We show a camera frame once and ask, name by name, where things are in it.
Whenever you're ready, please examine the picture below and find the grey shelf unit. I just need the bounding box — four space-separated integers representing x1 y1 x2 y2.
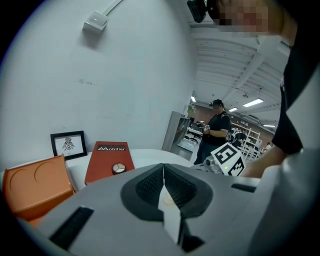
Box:
161 111 191 153

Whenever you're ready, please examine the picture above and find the white shelving rack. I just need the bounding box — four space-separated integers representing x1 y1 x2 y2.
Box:
232 122 261 161

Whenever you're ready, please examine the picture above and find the black picture frame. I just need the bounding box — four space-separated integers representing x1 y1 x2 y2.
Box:
50 130 88 161

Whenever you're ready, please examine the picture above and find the orange wooden box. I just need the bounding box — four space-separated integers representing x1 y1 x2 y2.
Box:
1 154 76 227

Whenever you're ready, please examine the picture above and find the person's head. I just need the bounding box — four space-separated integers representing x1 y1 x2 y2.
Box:
212 0 298 48

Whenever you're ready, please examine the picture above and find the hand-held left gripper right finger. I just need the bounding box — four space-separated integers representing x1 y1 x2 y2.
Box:
164 162 261 256

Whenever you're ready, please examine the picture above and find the red book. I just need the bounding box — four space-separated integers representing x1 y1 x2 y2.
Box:
84 141 136 186

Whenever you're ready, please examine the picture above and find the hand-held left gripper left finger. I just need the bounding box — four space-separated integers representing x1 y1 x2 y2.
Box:
37 162 191 256

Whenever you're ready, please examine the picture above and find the white oval table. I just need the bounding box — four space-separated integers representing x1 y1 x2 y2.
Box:
0 149 198 245

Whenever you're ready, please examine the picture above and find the white wall switch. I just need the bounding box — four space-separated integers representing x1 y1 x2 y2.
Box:
82 10 110 33

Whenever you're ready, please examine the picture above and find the person's right forearm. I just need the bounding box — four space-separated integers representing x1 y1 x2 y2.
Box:
241 143 288 179

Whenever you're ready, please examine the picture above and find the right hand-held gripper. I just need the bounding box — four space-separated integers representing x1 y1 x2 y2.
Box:
203 142 247 177

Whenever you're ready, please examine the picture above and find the black head-mounted camera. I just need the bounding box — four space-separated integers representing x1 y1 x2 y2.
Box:
186 0 208 24

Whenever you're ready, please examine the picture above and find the white wall cable conduit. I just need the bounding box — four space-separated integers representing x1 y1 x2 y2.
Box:
103 0 125 17

